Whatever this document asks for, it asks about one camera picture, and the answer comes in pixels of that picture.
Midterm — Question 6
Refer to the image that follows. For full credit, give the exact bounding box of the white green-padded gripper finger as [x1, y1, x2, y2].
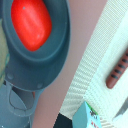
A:
[0, 19, 10, 87]

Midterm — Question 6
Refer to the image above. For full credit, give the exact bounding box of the grey two-handled pot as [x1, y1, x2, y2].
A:
[0, 0, 70, 128]

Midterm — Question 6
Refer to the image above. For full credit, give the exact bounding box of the red tomato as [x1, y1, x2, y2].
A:
[11, 0, 52, 51]

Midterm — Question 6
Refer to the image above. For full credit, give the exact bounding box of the white milk carton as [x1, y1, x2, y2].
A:
[72, 102, 102, 128]

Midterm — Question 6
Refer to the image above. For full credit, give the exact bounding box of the brown sausage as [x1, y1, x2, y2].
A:
[106, 49, 128, 89]

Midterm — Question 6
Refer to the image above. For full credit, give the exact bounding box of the white woven placemat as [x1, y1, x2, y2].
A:
[60, 0, 128, 128]

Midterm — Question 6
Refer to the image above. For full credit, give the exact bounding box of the knife with wooden handle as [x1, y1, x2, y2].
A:
[113, 99, 128, 121]

